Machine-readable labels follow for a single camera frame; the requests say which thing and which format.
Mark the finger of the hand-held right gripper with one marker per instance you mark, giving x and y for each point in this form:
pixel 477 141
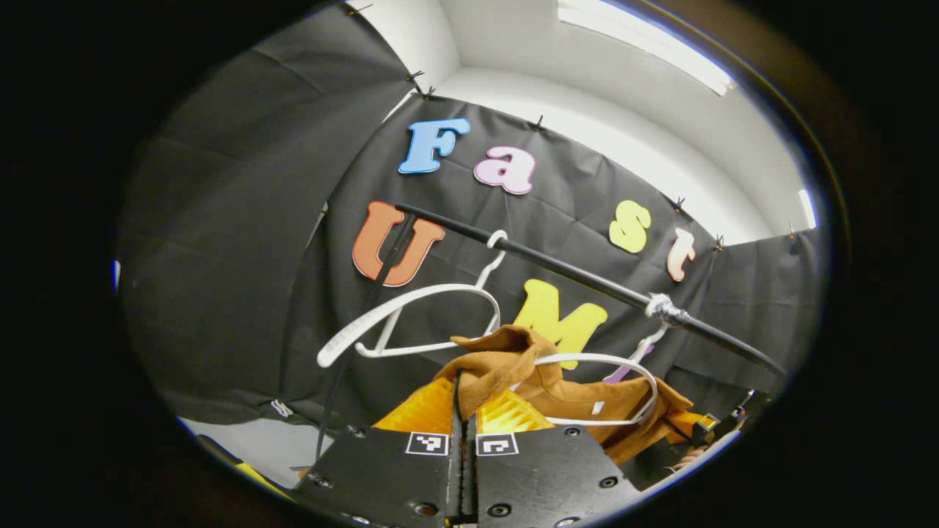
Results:
pixel 684 425

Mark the black clothes rack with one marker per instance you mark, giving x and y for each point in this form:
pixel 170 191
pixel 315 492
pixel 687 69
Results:
pixel 572 273

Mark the black backdrop cloth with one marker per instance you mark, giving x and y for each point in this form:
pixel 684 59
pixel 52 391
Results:
pixel 242 220

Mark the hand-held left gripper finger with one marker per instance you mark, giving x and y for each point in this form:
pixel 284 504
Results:
pixel 456 469
pixel 471 477

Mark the white clothes hanger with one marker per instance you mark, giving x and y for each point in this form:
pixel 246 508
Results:
pixel 587 358
pixel 411 299

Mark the ceiling light panel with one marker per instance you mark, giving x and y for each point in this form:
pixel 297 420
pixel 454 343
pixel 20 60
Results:
pixel 807 209

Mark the brown shirt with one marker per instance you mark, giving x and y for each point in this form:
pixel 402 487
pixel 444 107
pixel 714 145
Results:
pixel 587 411

